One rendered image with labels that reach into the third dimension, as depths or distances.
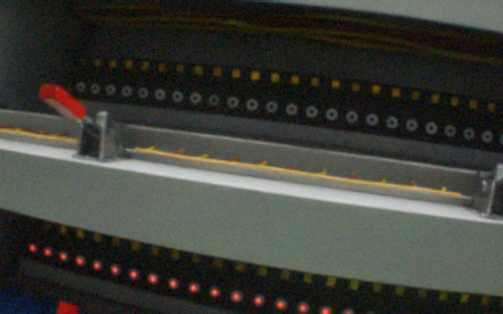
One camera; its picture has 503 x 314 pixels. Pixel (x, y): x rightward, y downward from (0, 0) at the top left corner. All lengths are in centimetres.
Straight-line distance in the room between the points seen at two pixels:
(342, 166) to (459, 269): 11
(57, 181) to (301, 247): 17
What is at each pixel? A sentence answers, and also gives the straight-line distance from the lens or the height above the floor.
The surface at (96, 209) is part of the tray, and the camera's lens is 29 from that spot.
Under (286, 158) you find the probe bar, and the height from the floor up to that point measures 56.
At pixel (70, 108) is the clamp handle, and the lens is 26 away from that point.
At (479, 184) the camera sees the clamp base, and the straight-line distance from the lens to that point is 30.
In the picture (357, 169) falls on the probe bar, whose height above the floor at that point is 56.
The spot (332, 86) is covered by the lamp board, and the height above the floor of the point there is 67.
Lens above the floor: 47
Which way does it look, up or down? 17 degrees up
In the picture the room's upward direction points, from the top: 11 degrees clockwise
